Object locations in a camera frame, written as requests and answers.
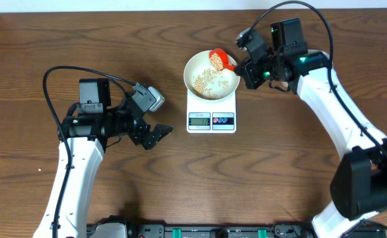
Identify cream round bowl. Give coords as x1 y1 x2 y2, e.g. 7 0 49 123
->
184 50 240 99

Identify soybeans in bowl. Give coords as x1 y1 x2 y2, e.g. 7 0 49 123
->
193 68 230 100

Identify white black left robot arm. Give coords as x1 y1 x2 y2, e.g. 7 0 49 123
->
34 78 173 237

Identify red plastic measuring scoop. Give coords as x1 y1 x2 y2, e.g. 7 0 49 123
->
209 48 234 71

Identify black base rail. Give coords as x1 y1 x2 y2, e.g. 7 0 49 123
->
86 216 387 238

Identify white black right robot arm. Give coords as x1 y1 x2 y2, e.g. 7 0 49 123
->
234 19 387 237

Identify white digital kitchen scale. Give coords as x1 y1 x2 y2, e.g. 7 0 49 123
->
186 91 236 134

